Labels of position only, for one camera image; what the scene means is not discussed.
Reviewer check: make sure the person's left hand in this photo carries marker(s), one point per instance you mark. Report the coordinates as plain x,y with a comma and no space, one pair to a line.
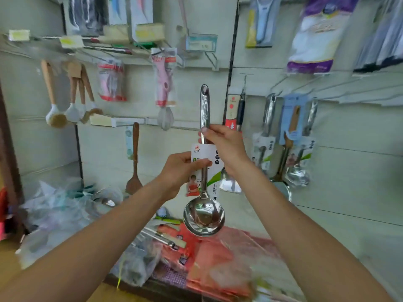
179,174

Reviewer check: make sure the wooden dish brushes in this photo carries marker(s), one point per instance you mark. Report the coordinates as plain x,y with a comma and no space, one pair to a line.
74,113

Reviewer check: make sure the red white packet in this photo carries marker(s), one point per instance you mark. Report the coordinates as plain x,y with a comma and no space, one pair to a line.
233,110

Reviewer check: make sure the white green utensil packet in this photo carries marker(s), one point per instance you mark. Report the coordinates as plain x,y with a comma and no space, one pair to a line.
142,8
116,8

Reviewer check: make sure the person's right forearm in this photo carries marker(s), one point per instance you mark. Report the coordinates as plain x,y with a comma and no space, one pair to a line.
308,242

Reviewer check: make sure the wooden brushes hanging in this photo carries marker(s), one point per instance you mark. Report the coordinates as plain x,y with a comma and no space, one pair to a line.
56,117

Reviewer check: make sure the black utensil packet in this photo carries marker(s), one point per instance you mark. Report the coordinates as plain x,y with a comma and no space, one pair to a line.
85,12

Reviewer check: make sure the large steel strainer ladle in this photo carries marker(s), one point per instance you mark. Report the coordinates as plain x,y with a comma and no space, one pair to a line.
164,237

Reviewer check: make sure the yellow price tag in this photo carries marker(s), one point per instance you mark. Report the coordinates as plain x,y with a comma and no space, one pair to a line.
19,35
72,42

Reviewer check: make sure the red plastic wrapped packets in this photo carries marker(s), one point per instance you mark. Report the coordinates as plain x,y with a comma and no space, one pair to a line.
214,264

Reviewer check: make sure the white purple bag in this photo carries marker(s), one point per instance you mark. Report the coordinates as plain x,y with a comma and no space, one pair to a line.
321,34

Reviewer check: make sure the row of hanging flat packets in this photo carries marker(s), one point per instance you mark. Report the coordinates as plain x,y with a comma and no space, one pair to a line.
384,40

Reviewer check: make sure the dark wooden spatula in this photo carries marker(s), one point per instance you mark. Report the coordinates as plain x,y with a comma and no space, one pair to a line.
134,184

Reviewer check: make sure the black wall divider strip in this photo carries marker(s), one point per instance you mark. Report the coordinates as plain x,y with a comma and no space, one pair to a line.
232,47

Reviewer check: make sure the pile of plastic wrapped utensils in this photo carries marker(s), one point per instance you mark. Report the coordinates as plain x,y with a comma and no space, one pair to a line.
56,217

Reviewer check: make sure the white price label holder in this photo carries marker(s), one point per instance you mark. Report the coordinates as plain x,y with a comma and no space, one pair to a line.
201,43

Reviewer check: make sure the pale round hanging utensil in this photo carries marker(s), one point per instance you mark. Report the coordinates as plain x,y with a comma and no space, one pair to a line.
182,15

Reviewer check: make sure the blue card utensil packet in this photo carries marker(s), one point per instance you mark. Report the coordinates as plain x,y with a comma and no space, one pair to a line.
293,113

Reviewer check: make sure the person's left forearm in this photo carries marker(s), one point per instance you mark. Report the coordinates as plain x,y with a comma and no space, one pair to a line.
88,254

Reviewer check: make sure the blue yellow peeler packet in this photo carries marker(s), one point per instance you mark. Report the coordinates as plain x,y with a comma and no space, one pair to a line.
262,22

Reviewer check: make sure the person's right hand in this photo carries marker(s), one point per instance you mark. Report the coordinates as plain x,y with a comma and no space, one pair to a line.
228,149

